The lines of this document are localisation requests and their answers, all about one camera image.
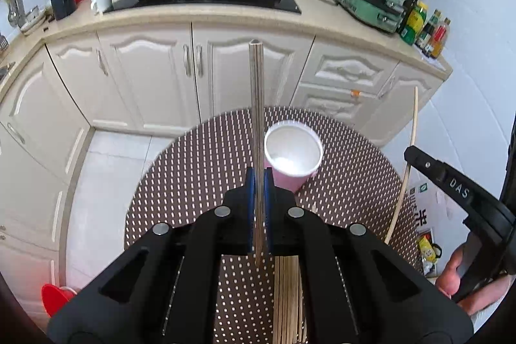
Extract red label vinegar bottle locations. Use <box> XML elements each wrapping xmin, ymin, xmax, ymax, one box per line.
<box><xmin>422</xmin><ymin>17</ymin><xmax>451</xmax><ymax>59</ymax></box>

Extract green electric grill pot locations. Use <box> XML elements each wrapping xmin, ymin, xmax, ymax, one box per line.
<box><xmin>333</xmin><ymin>0</ymin><xmax>404</xmax><ymax>33</ymax></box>

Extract pink cylindrical utensil cup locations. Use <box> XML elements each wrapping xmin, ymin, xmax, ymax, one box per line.
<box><xmin>264</xmin><ymin>121</ymin><xmax>323</xmax><ymax>193</ymax></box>

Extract hanging steel ladle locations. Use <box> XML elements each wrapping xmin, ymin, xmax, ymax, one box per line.
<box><xmin>5</xmin><ymin>0</ymin><xmax>19</xmax><ymax>28</ymax></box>

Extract dark soy sauce bottle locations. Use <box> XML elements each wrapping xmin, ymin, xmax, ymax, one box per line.
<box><xmin>415</xmin><ymin>10</ymin><xmax>441</xmax><ymax>51</ymax></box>

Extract stacked bowls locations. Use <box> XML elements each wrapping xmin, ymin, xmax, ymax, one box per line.
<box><xmin>20</xmin><ymin>6</ymin><xmax>46</xmax><ymax>33</ymax></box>

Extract dark oil bottle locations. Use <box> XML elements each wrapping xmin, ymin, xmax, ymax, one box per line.
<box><xmin>397</xmin><ymin>0</ymin><xmax>419</xmax><ymax>34</ymax></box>

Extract white mug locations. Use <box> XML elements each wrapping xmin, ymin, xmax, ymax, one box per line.
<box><xmin>90</xmin><ymin>0</ymin><xmax>113</xmax><ymax>15</ymax></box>

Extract white rice bag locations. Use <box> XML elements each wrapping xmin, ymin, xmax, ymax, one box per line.
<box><xmin>407</xmin><ymin>179</ymin><xmax>442</xmax><ymax>235</ymax></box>

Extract person's right hand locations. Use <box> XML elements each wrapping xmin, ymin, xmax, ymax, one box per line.
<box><xmin>435</xmin><ymin>243</ymin><xmax>513</xmax><ymax>316</ymax></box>

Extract green yellow-cap bottle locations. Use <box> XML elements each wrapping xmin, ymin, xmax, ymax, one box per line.
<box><xmin>401</xmin><ymin>1</ymin><xmax>428</xmax><ymax>45</ymax></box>

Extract yellow snack packet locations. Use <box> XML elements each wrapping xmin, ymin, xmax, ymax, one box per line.
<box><xmin>417</xmin><ymin>231</ymin><xmax>442</xmax><ymax>277</ymax></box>

